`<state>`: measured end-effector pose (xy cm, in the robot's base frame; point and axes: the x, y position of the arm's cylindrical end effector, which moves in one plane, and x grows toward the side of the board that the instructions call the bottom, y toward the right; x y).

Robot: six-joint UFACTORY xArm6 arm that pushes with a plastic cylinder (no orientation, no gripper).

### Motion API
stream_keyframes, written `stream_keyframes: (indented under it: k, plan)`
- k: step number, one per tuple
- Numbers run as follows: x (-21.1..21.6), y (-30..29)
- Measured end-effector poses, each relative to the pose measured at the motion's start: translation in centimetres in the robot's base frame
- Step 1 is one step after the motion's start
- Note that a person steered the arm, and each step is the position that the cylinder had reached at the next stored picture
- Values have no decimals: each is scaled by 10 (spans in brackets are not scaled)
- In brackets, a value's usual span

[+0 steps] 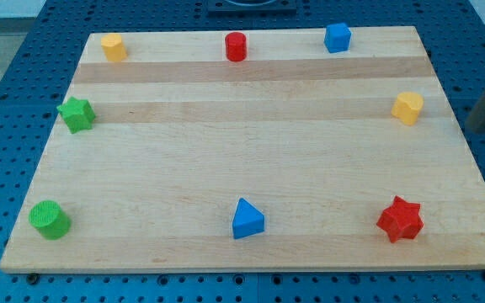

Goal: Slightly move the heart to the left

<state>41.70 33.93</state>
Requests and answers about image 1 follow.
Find yellow heart block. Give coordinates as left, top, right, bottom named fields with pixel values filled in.
left=391, top=92, right=424, bottom=126

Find blue triangle block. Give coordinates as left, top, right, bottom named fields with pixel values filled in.
left=232, top=198, right=265, bottom=239

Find wooden board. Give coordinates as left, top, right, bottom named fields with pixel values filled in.
left=0, top=26, right=485, bottom=274

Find red cylinder block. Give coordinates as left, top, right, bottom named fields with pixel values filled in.
left=225, top=32, right=247, bottom=62

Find blue cube block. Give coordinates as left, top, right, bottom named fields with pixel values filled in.
left=323, top=23, right=352, bottom=53

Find green star block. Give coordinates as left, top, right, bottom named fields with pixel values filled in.
left=56, top=97, right=96, bottom=134

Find yellow hexagon block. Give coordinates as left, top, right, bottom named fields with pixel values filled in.
left=101, top=33, right=127, bottom=62

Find red star block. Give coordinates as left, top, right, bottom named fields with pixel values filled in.
left=376, top=195, right=424, bottom=243

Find green cylinder block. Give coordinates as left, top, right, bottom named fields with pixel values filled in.
left=28, top=200, right=72, bottom=240

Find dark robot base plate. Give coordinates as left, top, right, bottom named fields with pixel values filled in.
left=204, top=0, right=297, bottom=14

